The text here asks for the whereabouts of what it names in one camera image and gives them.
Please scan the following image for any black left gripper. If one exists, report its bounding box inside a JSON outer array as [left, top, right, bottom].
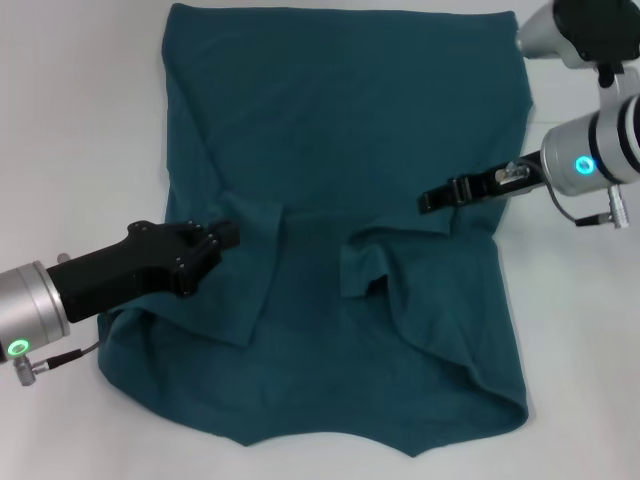
[[45, 217, 242, 325]]

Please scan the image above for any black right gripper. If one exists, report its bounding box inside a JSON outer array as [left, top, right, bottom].
[[417, 151, 552, 216]]

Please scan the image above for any teal blue shirt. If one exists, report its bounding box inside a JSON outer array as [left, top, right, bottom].
[[96, 2, 534, 445]]

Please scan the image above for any right gripper cable with plugs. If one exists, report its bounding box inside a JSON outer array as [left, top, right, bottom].
[[493, 160, 632, 231]]

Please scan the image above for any gripper cable with plugs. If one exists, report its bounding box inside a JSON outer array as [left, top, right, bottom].
[[12, 252, 102, 389], [493, 160, 632, 231]]

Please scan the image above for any left gripper cable with plugs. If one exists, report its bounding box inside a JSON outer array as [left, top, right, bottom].
[[12, 252, 102, 389]]

